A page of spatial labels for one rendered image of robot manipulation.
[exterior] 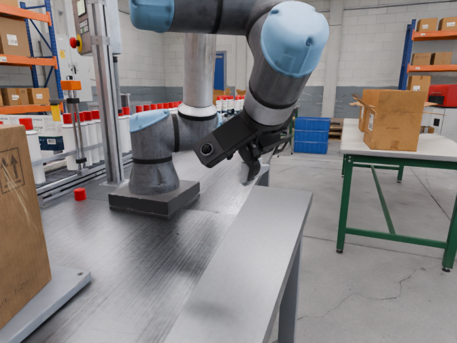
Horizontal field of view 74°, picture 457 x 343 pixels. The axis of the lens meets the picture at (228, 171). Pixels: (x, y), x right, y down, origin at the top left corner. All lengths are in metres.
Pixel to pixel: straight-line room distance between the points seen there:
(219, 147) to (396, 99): 1.77
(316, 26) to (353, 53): 8.11
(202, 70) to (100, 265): 0.53
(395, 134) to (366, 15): 6.56
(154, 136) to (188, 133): 0.09
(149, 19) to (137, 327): 0.43
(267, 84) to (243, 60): 8.47
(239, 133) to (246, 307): 0.28
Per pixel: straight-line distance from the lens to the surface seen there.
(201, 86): 0.85
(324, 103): 8.42
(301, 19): 0.38
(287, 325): 1.27
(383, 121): 2.18
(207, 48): 0.83
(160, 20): 0.42
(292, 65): 0.37
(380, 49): 8.51
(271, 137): 0.53
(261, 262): 0.65
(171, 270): 0.63
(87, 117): 1.29
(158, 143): 0.87
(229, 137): 0.49
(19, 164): 0.54
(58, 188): 1.13
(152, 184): 0.89
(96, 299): 0.60
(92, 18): 1.16
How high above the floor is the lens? 1.17
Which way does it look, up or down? 16 degrees down
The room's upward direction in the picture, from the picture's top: straight up
